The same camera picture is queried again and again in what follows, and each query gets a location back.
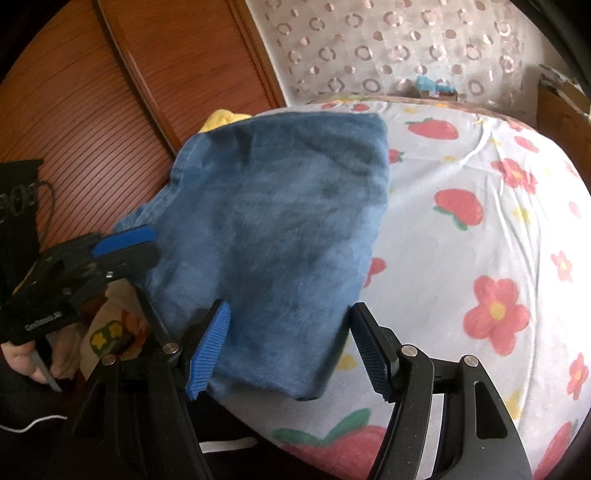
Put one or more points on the white circle patterned curtain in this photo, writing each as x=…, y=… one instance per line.
x=392, y=46

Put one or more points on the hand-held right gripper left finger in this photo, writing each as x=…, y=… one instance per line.
x=207, y=350

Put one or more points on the white floral bed sheet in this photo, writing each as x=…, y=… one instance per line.
x=461, y=258

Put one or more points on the wooden cabinet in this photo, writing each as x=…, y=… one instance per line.
x=554, y=106

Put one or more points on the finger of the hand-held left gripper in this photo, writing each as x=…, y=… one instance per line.
x=124, y=240
x=134, y=261

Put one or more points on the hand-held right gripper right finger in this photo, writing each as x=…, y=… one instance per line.
x=369, y=350

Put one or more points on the small cardboard box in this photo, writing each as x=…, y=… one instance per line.
x=445, y=96

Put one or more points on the person's left hand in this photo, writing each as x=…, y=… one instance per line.
x=21, y=357

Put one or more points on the blue denim pants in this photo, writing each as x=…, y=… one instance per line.
x=277, y=230

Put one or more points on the yellow plush toy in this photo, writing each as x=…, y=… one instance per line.
x=221, y=120

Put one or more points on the black fabric bag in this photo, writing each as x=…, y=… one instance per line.
x=18, y=207

